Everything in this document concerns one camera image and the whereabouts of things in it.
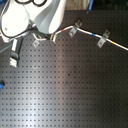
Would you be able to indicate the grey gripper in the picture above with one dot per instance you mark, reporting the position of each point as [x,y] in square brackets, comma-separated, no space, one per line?
[15,50]

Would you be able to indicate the black perforated breadboard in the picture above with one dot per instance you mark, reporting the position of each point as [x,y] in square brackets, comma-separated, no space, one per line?
[71,83]

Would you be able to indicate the metal cable clip right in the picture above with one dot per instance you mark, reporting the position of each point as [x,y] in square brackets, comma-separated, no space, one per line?
[103,39]

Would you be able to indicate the metal cable clip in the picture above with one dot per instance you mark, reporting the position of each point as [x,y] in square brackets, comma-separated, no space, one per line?
[36,43]
[103,39]
[77,25]

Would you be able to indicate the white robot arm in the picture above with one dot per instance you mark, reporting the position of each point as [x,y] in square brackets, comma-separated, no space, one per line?
[21,17]

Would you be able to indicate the metal cable clip middle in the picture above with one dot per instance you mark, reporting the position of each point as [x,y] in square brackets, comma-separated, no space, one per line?
[77,25]

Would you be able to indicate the metal cable clip left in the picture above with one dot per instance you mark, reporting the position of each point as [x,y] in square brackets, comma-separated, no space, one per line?
[36,43]

